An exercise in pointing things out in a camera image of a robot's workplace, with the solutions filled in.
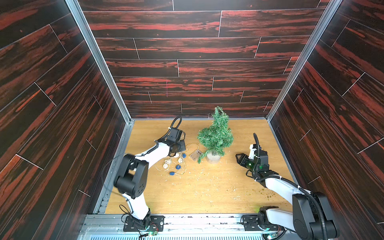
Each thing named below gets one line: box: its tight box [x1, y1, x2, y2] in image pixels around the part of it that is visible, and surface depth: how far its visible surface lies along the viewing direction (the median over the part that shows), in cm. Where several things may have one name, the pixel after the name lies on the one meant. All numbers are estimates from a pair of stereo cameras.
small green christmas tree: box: [197, 106, 234, 164], surface depth 76 cm
